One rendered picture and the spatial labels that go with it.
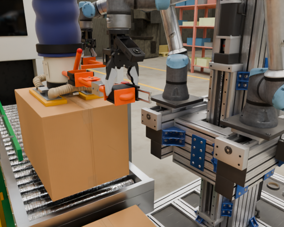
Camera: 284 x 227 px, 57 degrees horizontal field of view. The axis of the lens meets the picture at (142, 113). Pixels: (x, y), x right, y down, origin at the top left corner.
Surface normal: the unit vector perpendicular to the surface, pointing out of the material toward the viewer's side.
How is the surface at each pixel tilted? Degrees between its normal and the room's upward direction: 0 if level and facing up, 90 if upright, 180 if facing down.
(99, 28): 90
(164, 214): 0
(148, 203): 90
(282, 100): 97
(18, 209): 0
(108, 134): 89
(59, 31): 76
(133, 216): 0
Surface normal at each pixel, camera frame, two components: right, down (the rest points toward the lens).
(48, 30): -0.09, 0.06
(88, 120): 0.56, 0.25
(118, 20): 0.06, 0.31
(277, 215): 0.00, -0.95
